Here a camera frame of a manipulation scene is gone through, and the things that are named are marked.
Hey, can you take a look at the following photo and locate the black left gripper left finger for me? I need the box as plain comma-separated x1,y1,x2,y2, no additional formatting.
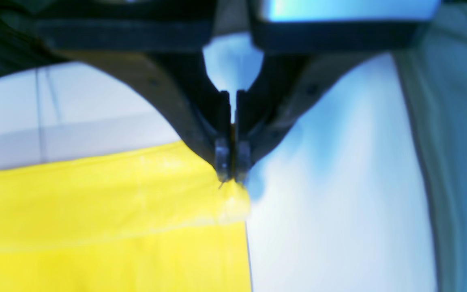
0,0,232,182

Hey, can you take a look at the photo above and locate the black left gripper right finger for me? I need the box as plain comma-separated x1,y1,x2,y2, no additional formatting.
233,0,441,183

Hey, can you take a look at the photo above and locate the yellow t-shirt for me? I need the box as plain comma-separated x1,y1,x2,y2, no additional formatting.
0,142,252,292

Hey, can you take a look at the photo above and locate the white cabinet panel right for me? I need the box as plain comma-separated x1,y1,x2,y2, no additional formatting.
392,2,467,292

